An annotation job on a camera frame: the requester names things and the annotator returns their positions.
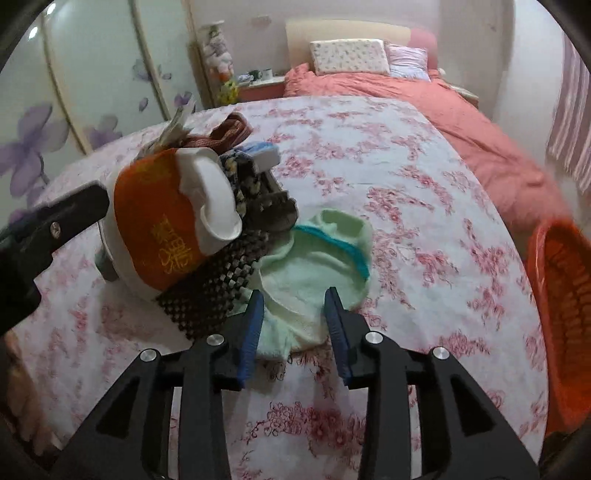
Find pink striped pillow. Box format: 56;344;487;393
385;45;432;82

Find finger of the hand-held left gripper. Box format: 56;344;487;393
9;182;112;278

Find pink floral tablecloth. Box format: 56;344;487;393
14;95;550;480

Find person's left forearm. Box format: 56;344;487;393
0;332;61;455

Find grey brown fabric item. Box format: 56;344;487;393
240;175;300;234

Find cream pink headboard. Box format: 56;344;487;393
285;17;437;70

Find blue white sponge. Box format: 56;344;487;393
240;141;281;171

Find crumpled paper wrappers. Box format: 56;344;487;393
152;104;197;151

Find pink nightstand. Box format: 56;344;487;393
238;76;286;102

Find light green cloth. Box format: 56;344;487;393
252;209;374;363

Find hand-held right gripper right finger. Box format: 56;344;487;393
323;286;541;480

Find orange plastic basket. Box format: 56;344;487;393
524;219;591;437

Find white floral pillow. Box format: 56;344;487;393
309;39;391;76

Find floral glass wardrobe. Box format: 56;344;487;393
0;0;204;185

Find plush toy bouquet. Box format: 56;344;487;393
198;25;238;107

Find cream nightstand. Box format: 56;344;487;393
438;69;480;104

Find dark woven checkered bag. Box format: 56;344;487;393
154;150;296;340

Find pink striped curtain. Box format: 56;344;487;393
547;34;591;195

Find red duvet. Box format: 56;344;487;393
283;64;573;232

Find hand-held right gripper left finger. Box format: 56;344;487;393
51;290;266;480

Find brown woven strap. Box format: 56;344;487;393
185;112;252;151

